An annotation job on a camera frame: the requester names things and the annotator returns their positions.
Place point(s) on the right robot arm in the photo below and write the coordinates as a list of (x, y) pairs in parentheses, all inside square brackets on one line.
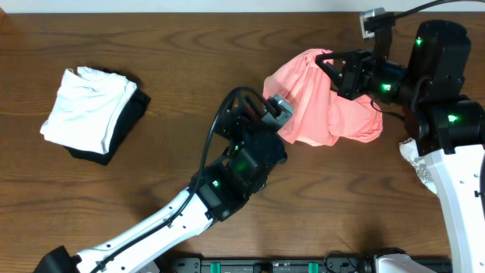
[(447, 126)]

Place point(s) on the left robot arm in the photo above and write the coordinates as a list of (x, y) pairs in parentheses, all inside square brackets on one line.
[(241, 150)]

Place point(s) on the white folded shirt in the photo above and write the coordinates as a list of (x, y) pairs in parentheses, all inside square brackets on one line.
[(87, 107)]

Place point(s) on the black folded shirt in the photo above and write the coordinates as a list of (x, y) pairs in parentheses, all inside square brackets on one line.
[(133, 111)]

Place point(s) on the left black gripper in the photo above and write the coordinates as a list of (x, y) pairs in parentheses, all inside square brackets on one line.
[(228, 120)]

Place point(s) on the white fern print shirt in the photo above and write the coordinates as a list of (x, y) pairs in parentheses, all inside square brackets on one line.
[(409, 152)]

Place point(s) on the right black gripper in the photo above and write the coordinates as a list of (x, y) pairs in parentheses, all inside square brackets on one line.
[(351, 82)]

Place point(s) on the pink shirt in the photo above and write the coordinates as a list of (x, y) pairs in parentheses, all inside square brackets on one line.
[(320, 116)]

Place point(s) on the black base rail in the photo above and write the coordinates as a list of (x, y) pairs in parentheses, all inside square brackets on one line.
[(338, 263)]

